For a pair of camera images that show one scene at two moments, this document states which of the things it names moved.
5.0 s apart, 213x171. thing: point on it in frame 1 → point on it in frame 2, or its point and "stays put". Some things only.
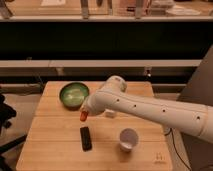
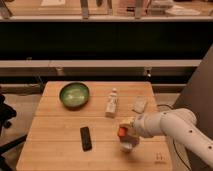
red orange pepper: [84, 115] → [122, 132]
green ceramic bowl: [72, 95] stays put
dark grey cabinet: [200, 92] stays put
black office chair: [7, 114] stays put
